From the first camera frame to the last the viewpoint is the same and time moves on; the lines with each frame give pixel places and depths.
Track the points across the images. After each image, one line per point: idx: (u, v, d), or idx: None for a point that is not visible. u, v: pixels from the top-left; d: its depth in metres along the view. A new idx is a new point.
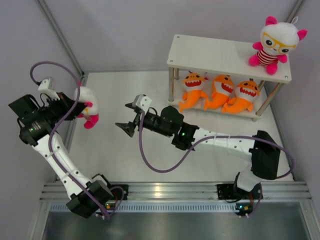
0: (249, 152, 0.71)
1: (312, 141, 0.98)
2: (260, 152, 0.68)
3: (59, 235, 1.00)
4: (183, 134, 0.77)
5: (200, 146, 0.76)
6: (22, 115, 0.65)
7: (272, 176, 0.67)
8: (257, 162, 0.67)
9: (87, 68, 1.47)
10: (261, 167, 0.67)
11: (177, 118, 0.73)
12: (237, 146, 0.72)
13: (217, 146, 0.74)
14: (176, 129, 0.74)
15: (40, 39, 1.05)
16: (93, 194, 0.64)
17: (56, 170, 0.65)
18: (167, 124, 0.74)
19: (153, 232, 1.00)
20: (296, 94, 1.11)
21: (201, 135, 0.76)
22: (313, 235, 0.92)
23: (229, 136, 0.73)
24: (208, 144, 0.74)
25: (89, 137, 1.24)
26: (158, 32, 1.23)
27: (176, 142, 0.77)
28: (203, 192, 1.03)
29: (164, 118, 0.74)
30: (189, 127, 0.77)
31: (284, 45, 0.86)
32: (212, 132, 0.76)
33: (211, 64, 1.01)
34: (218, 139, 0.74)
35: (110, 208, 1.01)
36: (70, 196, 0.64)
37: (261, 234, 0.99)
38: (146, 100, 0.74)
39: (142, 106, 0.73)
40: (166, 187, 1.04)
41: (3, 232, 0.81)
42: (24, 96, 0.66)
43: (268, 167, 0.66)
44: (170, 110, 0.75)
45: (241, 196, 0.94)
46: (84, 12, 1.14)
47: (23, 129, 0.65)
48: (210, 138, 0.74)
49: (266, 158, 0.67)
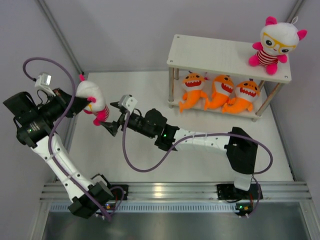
0: (224, 148, 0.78)
1: (312, 141, 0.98)
2: (234, 148, 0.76)
3: (59, 235, 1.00)
4: (164, 135, 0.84)
5: (180, 145, 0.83)
6: (19, 114, 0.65)
7: (249, 169, 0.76)
8: (233, 158, 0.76)
9: (87, 68, 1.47)
10: (237, 162, 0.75)
11: (161, 121, 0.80)
12: (214, 143, 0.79)
13: (196, 144, 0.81)
14: (159, 131, 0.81)
15: (39, 39, 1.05)
16: (94, 196, 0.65)
17: (58, 173, 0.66)
18: (151, 126, 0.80)
19: (153, 232, 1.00)
20: (296, 94, 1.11)
21: (181, 135, 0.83)
22: (313, 235, 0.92)
23: (206, 135, 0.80)
24: (188, 143, 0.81)
25: (89, 137, 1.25)
26: (158, 32, 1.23)
27: (158, 143, 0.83)
28: (203, 192, 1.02)
29: (147, 121, 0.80)
30: (171, 129, 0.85)
31: (284, 45, 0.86)
32: (191, 131, 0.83)
33: (211, 64, 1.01)
34: (196, 137, 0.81)
35: (110, 208, 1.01)
36: (72, 199, 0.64)
37: (261, 234, 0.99)
38: (132, 100, 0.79)
39: (128, 106, 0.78)
40: (166, 187, 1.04)
41: (3, 232, 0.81)
42: (20, 93, 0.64)
43: (244, 162, 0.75)
44: (153, 112, 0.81)
45: (241, 197, 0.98)
46: (83, 12, 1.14)
47: (21, 129, 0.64)
48: (189, 137, 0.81)
49: (241, 153, 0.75)
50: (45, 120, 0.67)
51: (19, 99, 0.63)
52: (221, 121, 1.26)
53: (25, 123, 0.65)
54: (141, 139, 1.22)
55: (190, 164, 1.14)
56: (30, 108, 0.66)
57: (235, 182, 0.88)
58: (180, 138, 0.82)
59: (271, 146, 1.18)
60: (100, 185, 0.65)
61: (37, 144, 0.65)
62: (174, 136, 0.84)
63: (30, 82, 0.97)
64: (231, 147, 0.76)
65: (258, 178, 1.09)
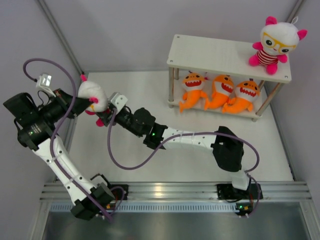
0: (211, 147, 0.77)
1: (312, 141, 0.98)
2: (220, 147, 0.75)
3: (59, 235, 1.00)
4: (153, 134, 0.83)
5: (168, 144, 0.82)
6: (20, 116, 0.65)
7: (235, 168, 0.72)
8: (218, 157, 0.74)
9: (87, 68, 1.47)
10: (221, 160, 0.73)
11: (149, 121, 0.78)
12: (201, 142, 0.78)
13: (184, 143, 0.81)
14: (147, 130, 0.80)
15: (40, 39, 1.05)
16: (96, 199, 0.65)
17: (60, 176, 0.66)
18: (139, 125, 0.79)
19: (153, 232, 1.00)
20: (296, 94, 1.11)
21: (169, 133, 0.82)
22: (313, 235, 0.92)
23: (193, 133, 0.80)
24: (176, 142, 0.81)
25: (89, 137, 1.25)
26: (158, 32, 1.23)
27: (146, 142, 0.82)
28: (203, 192, 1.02)
29: (136, 120, 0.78)
30: (160, 128, 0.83)
31: (284, 45, 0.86)
32: (180, 130, 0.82)
33: (211, 65, 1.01)
34: (184, 136, 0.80)
35: (110, 208, 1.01)
36: (74, 202, 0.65)
37: (261, 234, 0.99)
38: (121, 98, 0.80)
39: (117, 103, 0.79)
40: (166, 187, 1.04)
41: (3, 231, 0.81)
42: (20, 95, 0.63)
43: (228, 160, 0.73)
44: (143, 112, 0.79)
45: (242, 196, 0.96)
46: (83, 12, 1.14)
47: (22, 131, 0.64)
48: (177, 136, 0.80)
49: (226, 152, 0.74)
50: (46, 121, 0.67)
51: (20, 101, 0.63)
52: (221, 121, 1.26)
53: (26, 125, 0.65)
54: (141, 139, 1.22)
55: (190, 164, 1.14)
56: (31, 110, 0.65)
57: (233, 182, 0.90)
58: (167, 136, 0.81)
59: (271, 145, 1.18)
60: (102, 187, 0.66)
61: (39, 147, 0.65)
62: (163, 134, 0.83)
63: (30, 82, 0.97)
64: (216, 146, 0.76)
65: (258, 178, 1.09)
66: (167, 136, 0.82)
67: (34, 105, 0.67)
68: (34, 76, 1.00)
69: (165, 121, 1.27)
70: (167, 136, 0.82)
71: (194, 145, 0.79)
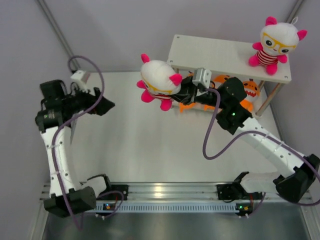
0: (292, 169, 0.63)
1: (312, 141, 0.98)
2: (304, 177, 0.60)
3: (59, 235, 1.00)
4: (232, 114, 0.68)
5: (245, 137, 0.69)
6: (47, 99, 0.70)
7: (295, 200, 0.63)
8: (292, 182, 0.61)
9: (88, 68, 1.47)
10: (291, 187, 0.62)
11: (240, 96, 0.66)
12: (284, 157, 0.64)
13: (262, 146, 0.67)
14: (230, 104, 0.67)
15: (40, 41, 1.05)
16: (70, 202, 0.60)
17: (51, 163, 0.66)
18: (226, 95, 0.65)
19: (153, 232, 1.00)
20: (296, 94, 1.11)
21: (252, 126, 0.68)
22: (313, 236, 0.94)
23: (280, 144, 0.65)
24: (255, 140, 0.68)
25: (89, 137, 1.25)
26: (158, 32, 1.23)
27: (221, 117, 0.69)
28: (203, 192, 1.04)
29: (226, 88, 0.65)
30: (241, 110, 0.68)
31: (284, 45, 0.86)
32: (265, 129, 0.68)
33: (211, 64, 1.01)
34: (268, 139, 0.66)
35: (110, 209, 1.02)
36: (50, 194, 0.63)
37: (261, 234, 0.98)
38: (208, 74, 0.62)
39: (205, 82, 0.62)
40: (166, 187, 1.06)
41: (4, 231, 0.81)
42: (53, 82, 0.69)
43: (297, 193, 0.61)
44: (236, 82, 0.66)
45: (238, 193, 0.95)
46: (84, 13, 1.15)
47: (41, 113, 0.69)
48: (260, 134, 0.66)
49: (304, 185, 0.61)
50: (63, 112, 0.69)
51: (50, 86, 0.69)
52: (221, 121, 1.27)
53: (48, 109, 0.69)
54: (141, 138, 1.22)
55: (190, 164, 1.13)
56: (57, 97, 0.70)
57: (244, 182, 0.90)
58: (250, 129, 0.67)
59: None
60: (81, 193, 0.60)
61: (46, 131, 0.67)
62: (243, 121, 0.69)
63: (30, 83, 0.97)
64: (302, 173, 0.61)
65: None
66: (248, 128, 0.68)
67: (62, 93, 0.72)
68: (34, 77, 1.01)
69: (165, 120, 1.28)
70: (249, 129, 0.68)
71: (273, 153, 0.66)
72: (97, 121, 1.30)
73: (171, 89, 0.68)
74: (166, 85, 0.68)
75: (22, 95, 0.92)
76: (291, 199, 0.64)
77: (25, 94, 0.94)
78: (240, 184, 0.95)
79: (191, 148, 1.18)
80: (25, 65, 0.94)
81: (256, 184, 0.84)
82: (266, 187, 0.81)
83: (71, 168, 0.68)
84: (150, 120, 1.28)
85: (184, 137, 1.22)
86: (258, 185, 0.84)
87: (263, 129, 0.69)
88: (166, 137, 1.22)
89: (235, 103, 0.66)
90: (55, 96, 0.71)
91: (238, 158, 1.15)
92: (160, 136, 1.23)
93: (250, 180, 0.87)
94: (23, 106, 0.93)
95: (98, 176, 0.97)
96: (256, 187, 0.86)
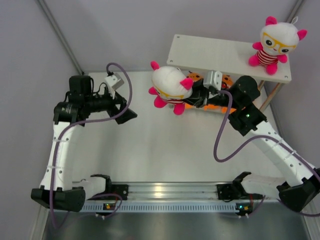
0: (301, 180, 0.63)
1: (313, 141, 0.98)
2: (311, 189, 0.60)
3: (59, 235, 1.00)
4: (246, 114, 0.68)
5: (257, 141, 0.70)
6: (71, 92, 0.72)
7: (297, 209, 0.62)
8: (298, 192, 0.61)
9: (87, 68, 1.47)
10: (296, 197, 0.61)
11: (252, 94, 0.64)
12: (293, 166, 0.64)
13: (273, 153, 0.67)
14: (242, 104, 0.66)
15: (40, 40, 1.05)
16: (54, 201, 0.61)
17: (51, 157, 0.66)
18: (239, 93, 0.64)
19: (153, 232, 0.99)
20: (296, 94, 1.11)
21: (265, 131, 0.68)
22: (313, 236, 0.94)
23: (292, 153, 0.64)
24: (267, 145, 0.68)
25: (89, 137, 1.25)
26: (158, 32, 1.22)
27: (233, 117, 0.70)
28: (203, 192, 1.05)
29: (239, 86, 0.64)
30: (256, 111, 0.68)
31: (284, 45, 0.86)
32: (278, 136, 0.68)
33: (211, 64, 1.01)
34: (280, 146, 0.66)
35: (110, 208, 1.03)
36: (40, 185, 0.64)
37: (261, 234, 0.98)
38: (218, 76, 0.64)
39: (216, 84, 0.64)
40: (166, 187, 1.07)
41: (4, 231, 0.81)
42: (81, 77, 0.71)
43: (301, 203, 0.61)
44: (250, 81, 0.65)
45: (238, 192, 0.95)
46: (84, 12, 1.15)
47: (61, 104, 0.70)
48: (272, 140, 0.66)
49: (310, 196, 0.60)
50: (79, 110, 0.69)
51: (78, 81, 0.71)
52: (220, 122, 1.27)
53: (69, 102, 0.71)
54: (141, 138, 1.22)
55: (190, 164, 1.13)
56: (81, 93, 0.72)
57: (244, 180, 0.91)
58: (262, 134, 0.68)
59: None
60: (67, 196, 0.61)
61: (58, 123, 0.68)
62: (257, 124, 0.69)
63: (31, 83, 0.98)
64: (310, 184, 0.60)
65: None
66: (261, 132, 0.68)
67: (87, 89, 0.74)
68: (34, 76, 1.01)
69: (165, 120, 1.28)
70: (261, 133, 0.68)
71: (283, 162, 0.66)
72: (96, 120, 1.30)
73: (182, 94, 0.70)
74: (177, 90, 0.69)
75: (22, 95, 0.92)
76: (293, 208, 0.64)
77: (25, 94, 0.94)
78: (240, 183, 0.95)
79: (191, 148, 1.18)
80: (25, 65, 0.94)
81: (257, 185, 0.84)
82: (266, 189, 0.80)
83: (69, 166, 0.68)
84: (150, 120, 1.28)
85: (183, 137, 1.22)
86: (259, 187, 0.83)
87: (276, 135, 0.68)
88: (166, 137, 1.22)
89: (248, 102, 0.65)
90: (80, 91, 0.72)
91: (238, 158, 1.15)
92: (160, 136, 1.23)
93: (252, 181, 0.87)
94: (23, 106, 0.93)
95: (100, 176, 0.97)
96: (257, 188, 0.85)
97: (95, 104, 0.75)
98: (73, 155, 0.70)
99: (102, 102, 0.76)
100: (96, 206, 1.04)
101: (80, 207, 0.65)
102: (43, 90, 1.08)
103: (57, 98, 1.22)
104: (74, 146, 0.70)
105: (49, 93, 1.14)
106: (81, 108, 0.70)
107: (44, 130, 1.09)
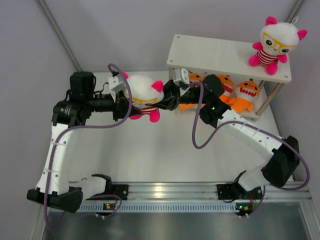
0: (271, 151, 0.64)
1: (312, 142, 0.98)
2: (283, 158, 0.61)
3: (59, 235, 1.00)
4: (212, 108, 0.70)
5: (226, 128, 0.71)
6: (72, 90, 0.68)
7: (281, 184, 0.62)
8: (273, 165, 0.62)
9: (88, 69, 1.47)
10: (274, 170, 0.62)
11: (218, 91, 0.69)
12: (262, 141, 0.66)
13: (242, 134, 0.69)
14: (210, 100, 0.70)
15: (39, 40, 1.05)
16: (49, 204, 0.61)
17: (48, 159, 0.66)
18: (205, 91, 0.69)
19: (153, 232, 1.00)
20: (296, 94, 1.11)
21: (231, 116, 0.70)
22: (313, 235, 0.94)
23: (258, 129, 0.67)
24: (234, 129, 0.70)
25: (89, 137, 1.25)
26: (158, 32, 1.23)
27: (202, 112, 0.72)
28: (203, 192, 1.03)
29: (205, 85, 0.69)
30: (221, 104, 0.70)
31: (284, 45, 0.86)
32: (243, 118, 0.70)
33: (211, 64, 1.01)
34: (246, 127, 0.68)
35: (110, 208, 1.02)
36: (36, 187, 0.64)
37: (260, 234, 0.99)
38: (185, 72, 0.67)
39: (185, 79, 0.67)
40: (166, 187, 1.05)
41: (4, 231, 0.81)
42: (83, 76, 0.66)
43: (282, 175, 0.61)
44: (215, 79, 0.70)
45: (239, 193, 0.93)
46: (83, 12, 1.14)
47: (60, 104, 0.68)
48: (239, 123, 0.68)
49: (286, 166, 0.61)
50: (78, 112, 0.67)
51: (79, 80, 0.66)
52: None
53: (69, 102, 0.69)
54: (141, 138, 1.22)
55: (190, 164, 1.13)
56: (82, 93, 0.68)
57: (241, 178, 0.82)
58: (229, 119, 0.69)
59: None
60: (61, 200, 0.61)
61: (56, 125, 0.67)
62: (223, 114, 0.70)
63: (30, 83, 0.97)
64: (281, 153, 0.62)
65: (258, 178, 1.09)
66: (228, 119, 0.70)
67: (89, 88, 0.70)
68: (34, 76, 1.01)
69: (165, 120, 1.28)
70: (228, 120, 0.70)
71: (252, 140, 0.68)
72: (97, 120, 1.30)
73: (152, 97, 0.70)
74: (149, 94, 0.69)
75: (22, 94, 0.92)
76: (278, 185, 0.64)
77: (24, 94, 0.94)
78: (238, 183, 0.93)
79: (191, 148, 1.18)
80: (25, 65, 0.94)
81: (252, 179, 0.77)
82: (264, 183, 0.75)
83: (66, 170, 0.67)
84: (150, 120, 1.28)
85: (183, 137, 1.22)
86: (256, 182, 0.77)
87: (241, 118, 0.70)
88: (166, 137, 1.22)
89: (215, 99, 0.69)
90: (82, 90, 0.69)
91: (238, 158, 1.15)
92: (160, 136, 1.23)
93: (246, 176, 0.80)
94: (23, 106, 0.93)
95: (99, 176, 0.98)
96: (253, 183, 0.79)
97: (95, 103, 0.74)
98: (71, 157, 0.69)
99: (103, 101, 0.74)
100: (96, 206, 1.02)
101: (76, 208, 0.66)
102: (43, 90, 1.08)
103: (57, 98, 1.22)
104: (72, 149, 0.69)
105: (49, 93, 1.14)
106: (80, 109, 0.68)
107: (44, 131, 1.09)
